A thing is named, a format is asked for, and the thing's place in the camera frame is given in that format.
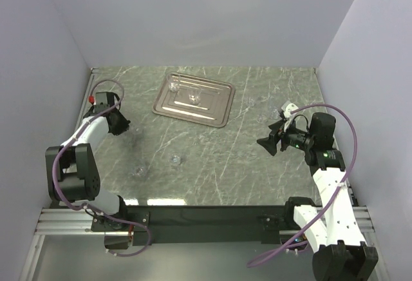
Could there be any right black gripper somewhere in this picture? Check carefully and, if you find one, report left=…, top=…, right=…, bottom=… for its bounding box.
left=257, top=117, right=315, bottom=156

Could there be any clear glass six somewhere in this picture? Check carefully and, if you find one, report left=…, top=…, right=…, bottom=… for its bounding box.
left=256, top=113, right=268, bottom=124

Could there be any clear glass seven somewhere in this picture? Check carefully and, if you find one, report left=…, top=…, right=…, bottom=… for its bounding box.
left=268, top=107, right=280, bottom=120

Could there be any clear glass eight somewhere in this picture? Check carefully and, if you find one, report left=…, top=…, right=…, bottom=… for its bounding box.
left=245, top=96, right=256, bottom=107

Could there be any clear glass four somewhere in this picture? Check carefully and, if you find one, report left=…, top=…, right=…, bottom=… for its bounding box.
left=132, top=164, right=147, bottom=178

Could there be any clear glass five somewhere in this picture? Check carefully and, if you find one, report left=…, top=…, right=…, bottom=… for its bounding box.
left=169, top=153, right=182, bottom=165

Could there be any clear glass one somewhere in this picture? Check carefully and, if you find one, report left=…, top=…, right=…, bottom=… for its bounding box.
left=167, top=73, right=180, bottom=92

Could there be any clear glass two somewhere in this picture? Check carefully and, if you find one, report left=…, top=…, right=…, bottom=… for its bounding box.
left=187, top=86, right=201, bottom=105

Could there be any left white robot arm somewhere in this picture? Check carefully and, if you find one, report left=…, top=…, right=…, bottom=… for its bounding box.
left=45, top=92, right=130, bottom=231

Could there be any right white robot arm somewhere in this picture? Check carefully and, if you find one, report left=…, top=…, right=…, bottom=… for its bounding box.
left=257, top=112, right=379, bottom=280

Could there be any silver metal tray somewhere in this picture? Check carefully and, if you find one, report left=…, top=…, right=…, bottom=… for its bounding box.
left=152, top=72, right=236, bottom=128

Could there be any black base crossbar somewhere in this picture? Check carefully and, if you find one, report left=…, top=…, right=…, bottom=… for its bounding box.
left=91, top=206, right=300, bottom=246

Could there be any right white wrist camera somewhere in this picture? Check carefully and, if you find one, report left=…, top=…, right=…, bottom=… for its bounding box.
left=280, top=101, right=299, bottom=131

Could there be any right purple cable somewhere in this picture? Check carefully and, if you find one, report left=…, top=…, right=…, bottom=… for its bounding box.
left=247, top=104, right=359, bottom=268

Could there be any aluminium rail frame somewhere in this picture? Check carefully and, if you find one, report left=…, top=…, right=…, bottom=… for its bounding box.
left=19, top=67, right=387, bottom=281

